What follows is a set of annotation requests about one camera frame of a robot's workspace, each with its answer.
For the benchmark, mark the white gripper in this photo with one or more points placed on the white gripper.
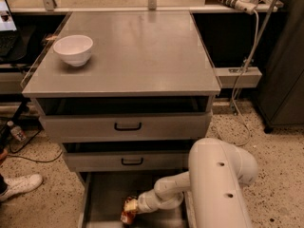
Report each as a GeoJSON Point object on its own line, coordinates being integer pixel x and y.
{"type": "Point", "coordinates": [143, 202]}

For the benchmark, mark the orange soda can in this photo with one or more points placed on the orange soda can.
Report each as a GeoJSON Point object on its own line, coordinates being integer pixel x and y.
{"type": "Point", "coordinates": [127, 218]}

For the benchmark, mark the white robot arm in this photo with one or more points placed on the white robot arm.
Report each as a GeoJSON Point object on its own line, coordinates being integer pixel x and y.
{"type": "Point", "coordinates": [217, 172]}

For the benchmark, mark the open bottom drawer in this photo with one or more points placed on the open bottom drawer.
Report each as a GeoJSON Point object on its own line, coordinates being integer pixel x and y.
{"type": "Point", "coordinates": [105, 193]}

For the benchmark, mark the middle grey drawer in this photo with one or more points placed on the middle grey drawer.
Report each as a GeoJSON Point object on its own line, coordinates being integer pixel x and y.
{"type": "Point", "coordinates": [127, 156]}

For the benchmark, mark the grey drawer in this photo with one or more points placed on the grey drawer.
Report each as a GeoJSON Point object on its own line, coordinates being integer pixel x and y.
{"type": "Point", "coordinates": [125, 128]}
{"type": "Point", "coordinates": [127, 156]}

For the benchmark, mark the top grey drawer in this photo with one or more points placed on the top grey drawer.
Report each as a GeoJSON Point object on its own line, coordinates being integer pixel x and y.
{"type": "Point", "coordinates": [125, 128]}

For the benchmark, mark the grey drawer cabinet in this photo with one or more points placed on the grey drawer cabinet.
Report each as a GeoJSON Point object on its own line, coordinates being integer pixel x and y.
{"type": "Point", "coordinates": [142, 62]}

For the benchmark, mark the white sneaker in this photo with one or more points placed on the white sneaker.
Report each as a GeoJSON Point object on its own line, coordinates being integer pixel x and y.
{"type": "Point", "coordinates": [20, 185]}

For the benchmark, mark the plastic bottle on floor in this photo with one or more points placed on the plastic bottle on floor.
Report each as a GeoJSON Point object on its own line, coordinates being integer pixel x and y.
{"type": "Point", "coordinates": [16, 131]}

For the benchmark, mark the white ceramic bowl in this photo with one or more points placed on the white ceramic bowl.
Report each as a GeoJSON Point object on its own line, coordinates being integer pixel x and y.
{"type": "Point", "coordinates": [75, 50]}

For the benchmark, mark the dark cabinet at right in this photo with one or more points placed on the dark cabinet at right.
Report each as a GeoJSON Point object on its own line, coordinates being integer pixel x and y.
{"type": "Point", "coordinates": [280, 93]}

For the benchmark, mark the laptop computer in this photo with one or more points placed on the laptop computer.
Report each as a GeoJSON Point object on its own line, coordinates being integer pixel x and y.
{"type": "Point", "coordinates": [8, 30]}

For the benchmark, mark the grey metal bracket box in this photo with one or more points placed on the grey metal bracket box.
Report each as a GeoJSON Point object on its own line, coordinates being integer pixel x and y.
{"type": "Point", "coordinates": [231, 77]}

